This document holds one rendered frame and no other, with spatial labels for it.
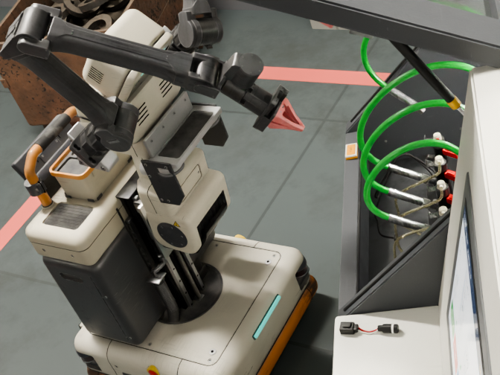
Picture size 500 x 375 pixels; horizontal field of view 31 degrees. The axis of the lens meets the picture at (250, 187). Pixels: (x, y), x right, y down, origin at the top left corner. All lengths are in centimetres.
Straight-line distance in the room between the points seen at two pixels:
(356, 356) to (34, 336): 210
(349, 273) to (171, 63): 62
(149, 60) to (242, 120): 236
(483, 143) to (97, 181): 164
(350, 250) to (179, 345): 104
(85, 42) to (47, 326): 197
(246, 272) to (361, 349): 130
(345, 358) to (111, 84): 96
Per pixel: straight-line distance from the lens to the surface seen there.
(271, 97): 198
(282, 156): 398
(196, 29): 244
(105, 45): 195
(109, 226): 276
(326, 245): 349
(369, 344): 185
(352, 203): 220
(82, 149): 231
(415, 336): 185
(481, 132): 137
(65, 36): 196
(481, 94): 144
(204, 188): 265
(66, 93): 212
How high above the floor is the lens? 241
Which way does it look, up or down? 38 degrees down
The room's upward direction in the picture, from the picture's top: 22 degrees counter-clockwise
